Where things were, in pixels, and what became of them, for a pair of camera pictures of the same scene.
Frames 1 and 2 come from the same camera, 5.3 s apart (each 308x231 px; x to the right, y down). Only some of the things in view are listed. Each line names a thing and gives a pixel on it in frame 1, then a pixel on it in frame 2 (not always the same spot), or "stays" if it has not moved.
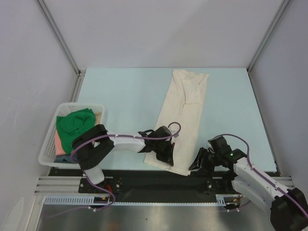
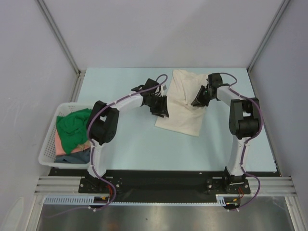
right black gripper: [205, 159] -> [204, 94]
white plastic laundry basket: [46, 156] stays
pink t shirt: [58, 148] stays
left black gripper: [163, 158] -> [161, 110]
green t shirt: [70, 126] stays
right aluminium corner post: [285, 3] stays
